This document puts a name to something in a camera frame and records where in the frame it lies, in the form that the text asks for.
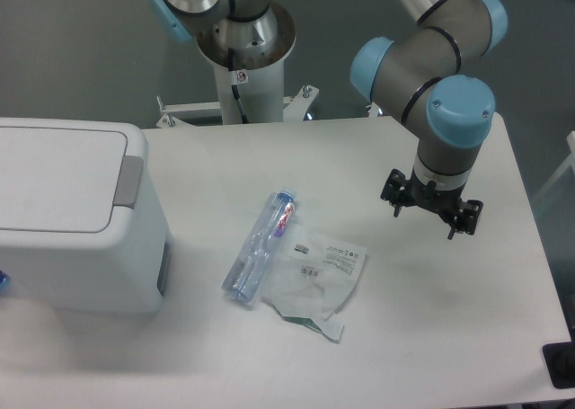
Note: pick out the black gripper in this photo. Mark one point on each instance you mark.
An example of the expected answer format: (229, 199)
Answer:
(401, 192)

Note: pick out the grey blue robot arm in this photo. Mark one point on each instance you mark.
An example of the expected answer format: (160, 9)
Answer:
(417, 82)

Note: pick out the white trash can body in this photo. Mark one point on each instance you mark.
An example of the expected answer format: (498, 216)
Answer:
(121, 269)

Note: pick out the white trash can lid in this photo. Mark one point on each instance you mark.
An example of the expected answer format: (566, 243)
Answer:
(63, 180)

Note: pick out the crumpled white plastic bag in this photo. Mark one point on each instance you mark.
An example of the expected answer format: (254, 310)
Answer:
(311, 278)

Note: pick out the crushed clear plastic bottle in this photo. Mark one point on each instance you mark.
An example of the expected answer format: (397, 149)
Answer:
(256, 255)

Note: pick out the blue object at left edge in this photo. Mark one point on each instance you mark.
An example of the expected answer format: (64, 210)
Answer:
(4, 282)

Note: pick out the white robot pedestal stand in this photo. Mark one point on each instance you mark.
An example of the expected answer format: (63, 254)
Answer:
(248, 64)

